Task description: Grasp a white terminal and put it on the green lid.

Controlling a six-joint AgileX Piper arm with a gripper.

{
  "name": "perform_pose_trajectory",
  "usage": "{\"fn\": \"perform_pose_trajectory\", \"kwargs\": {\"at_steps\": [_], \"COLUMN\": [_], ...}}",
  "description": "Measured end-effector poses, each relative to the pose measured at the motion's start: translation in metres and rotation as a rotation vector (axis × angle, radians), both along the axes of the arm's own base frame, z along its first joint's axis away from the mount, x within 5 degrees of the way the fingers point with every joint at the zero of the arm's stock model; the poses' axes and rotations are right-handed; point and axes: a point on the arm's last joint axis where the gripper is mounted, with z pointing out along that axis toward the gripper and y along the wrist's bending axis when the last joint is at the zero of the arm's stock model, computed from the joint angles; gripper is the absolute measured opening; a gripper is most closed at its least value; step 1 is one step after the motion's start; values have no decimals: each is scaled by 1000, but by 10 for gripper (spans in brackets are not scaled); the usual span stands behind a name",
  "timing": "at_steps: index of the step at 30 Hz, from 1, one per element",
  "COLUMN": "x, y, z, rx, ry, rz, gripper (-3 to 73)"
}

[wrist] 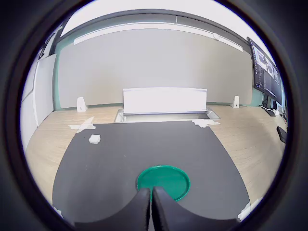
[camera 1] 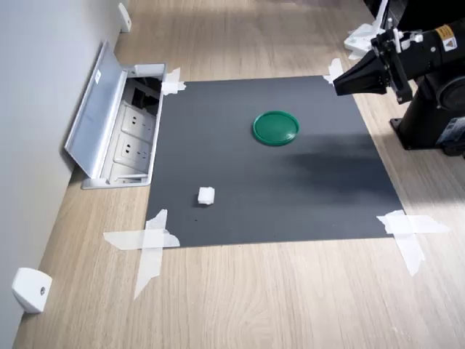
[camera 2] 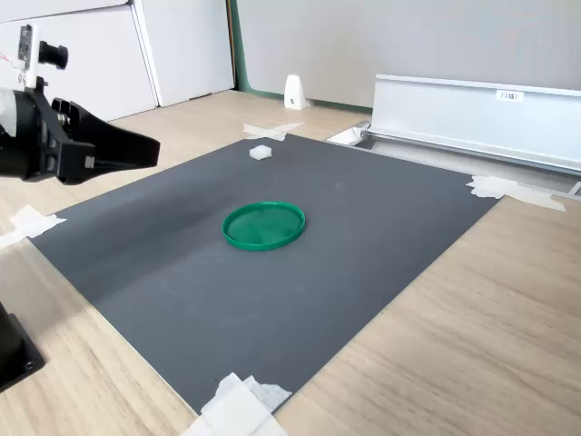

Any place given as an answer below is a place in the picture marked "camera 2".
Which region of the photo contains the round green lid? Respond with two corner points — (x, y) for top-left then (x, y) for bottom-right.
(221, 201), (307, 252)

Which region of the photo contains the white tape cross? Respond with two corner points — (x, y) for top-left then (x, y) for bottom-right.
(241, 121), (306, 143)
(181, 372), (294, 436)
(0, 203), (68, 250)
(466, 174), (567, 213)

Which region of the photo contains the dark grey mat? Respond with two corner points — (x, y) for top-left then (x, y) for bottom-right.
(27, 133), (506, 417)

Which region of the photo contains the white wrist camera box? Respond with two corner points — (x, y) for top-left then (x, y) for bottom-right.
(15, 23), (70, 90)

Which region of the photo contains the small white wall bracket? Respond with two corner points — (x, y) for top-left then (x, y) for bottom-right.
(284, 74), (310, 111)

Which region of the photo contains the white cable duct box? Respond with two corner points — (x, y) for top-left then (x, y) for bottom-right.
(325, 120), (581, 202)

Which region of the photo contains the aluminium cable duct lid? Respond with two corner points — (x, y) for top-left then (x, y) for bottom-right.
(369, 74), (581, 176)

